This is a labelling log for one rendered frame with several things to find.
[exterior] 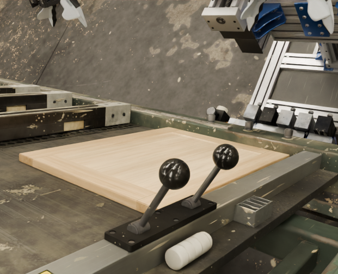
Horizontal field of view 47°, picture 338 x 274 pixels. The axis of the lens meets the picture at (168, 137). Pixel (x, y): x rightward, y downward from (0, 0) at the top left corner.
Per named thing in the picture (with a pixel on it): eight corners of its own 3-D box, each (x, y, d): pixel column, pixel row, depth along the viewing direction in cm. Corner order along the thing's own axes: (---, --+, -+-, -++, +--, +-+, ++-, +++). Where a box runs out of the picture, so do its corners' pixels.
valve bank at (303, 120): (358, 136, 134) (349, 102, 115) (346, 173, 130) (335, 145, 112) (231, 113, 163) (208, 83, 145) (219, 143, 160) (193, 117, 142)
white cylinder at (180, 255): (180, 274, 51) (213, 252, 57) (182, 254, 50) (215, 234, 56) (163, 265, 52) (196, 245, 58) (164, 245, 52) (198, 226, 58)
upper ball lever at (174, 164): (153, 240, 53) (201, 170, 46) (134, 249, 50) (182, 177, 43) (136, 219, 54) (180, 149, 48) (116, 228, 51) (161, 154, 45)
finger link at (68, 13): (74, 35, 106) (50, 8, 105) (88, 25, 109) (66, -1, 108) (77, 29, 103) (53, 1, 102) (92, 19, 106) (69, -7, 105)
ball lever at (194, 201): (202, 215, 62) (249, 154, 55) (188, 222, 59) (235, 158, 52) (186, 197, 63) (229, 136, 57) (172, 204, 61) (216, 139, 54)
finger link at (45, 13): (34, 27, 115) (33, 2, 107) (49, 19, 118) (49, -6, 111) (42, 33, 114) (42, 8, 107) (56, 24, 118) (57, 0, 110)
